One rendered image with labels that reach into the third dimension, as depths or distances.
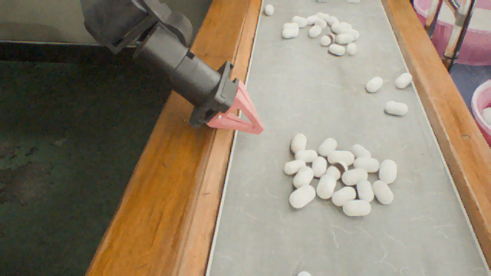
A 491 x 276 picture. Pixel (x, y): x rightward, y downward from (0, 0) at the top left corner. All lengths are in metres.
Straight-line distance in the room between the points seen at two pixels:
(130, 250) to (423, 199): 0.36
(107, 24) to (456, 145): 0.49
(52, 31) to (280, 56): 1.85
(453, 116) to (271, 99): 0.28
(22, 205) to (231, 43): 1.12
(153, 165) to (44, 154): 1.40
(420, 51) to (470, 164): 0.32
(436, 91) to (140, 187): 0.49
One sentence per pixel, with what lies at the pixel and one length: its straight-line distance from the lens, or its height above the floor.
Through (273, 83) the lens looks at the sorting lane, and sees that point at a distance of 0.76.
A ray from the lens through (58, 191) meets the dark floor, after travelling 1.73.
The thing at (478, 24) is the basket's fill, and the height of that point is 0.74.
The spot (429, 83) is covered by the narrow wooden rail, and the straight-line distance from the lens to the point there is 0.78.
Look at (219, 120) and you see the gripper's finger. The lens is 0.59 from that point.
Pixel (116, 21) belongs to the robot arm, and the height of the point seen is 0.93.
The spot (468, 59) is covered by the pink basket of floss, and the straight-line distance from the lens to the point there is 1.07.
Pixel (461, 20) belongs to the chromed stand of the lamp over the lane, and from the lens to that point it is 0.84.
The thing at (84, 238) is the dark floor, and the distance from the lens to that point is 1.54.
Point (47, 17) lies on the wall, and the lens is 2.52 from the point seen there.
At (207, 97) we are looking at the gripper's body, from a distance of 0.56.
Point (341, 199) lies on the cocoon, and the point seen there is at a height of 0.76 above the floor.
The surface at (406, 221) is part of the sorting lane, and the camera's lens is 0.55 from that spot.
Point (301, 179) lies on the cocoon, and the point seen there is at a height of 0.76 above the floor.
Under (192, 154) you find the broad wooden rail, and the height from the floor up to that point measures 0.76.
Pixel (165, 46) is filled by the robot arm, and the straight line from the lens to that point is 0.55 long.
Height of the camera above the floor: 1.13
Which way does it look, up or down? 39 degrees down
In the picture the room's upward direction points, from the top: straight up
